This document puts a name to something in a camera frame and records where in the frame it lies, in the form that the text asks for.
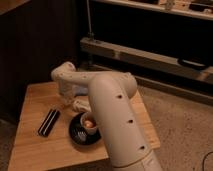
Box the metal vertical pole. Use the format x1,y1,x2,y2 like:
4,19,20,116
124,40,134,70
86,0,94,41

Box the black striped case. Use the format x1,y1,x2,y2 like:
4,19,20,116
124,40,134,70
38,109,60,137

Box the wooden low table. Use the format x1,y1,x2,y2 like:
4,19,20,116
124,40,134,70
8,82,160,171

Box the wooden shelf rail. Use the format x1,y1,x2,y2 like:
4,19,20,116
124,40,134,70
92,0,213,21

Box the black handle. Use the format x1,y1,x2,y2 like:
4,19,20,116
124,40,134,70
177,58,209,70

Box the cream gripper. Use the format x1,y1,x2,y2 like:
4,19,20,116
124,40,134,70
59,83,88,106

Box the metal fork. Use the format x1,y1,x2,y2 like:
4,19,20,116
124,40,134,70
77,131,86,141

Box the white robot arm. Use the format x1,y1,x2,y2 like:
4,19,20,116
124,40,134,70
51,62,163,171

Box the white cup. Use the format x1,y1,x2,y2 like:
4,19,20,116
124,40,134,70
80,112,98,135

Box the black round plate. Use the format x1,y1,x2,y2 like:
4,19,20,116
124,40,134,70
69,113,101,145

